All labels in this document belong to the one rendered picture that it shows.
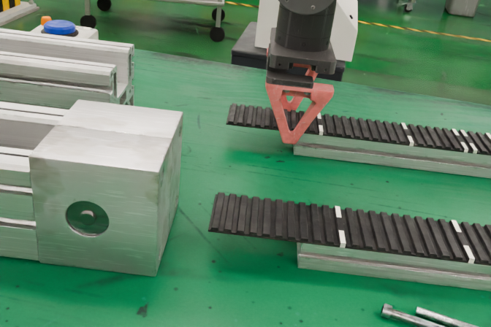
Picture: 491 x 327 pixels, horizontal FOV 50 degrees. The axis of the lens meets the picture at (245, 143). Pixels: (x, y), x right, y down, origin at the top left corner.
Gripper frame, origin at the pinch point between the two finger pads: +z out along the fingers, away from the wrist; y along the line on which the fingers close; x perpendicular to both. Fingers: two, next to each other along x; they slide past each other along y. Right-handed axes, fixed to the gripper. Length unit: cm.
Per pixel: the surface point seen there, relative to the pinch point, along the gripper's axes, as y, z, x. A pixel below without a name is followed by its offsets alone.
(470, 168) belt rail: 2.0, 2.3, 20.7
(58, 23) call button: -13.2, -4.1, -30.9
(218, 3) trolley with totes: -283, 53, -32
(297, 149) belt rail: 1.8, 2.5, 1.2
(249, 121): 1.5, -0.1, -4.5
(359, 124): -1.2, 0.0, 8.2
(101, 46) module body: -3.1, -5.2, -22.2
